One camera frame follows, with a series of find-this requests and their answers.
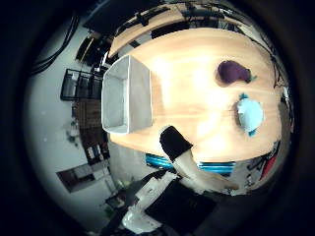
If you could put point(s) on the teal metal table beam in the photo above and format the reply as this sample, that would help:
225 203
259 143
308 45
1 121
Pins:
216 166

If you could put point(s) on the red chair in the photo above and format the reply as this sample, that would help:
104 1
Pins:
268 165

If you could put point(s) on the purple plush toy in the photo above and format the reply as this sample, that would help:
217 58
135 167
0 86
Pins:
231 72

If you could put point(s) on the long wooden table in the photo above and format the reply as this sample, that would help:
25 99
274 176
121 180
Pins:
154 24

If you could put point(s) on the brown storage shelf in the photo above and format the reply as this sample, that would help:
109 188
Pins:
90 131

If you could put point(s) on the white fabric container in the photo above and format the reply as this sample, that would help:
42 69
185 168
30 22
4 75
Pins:
138 95

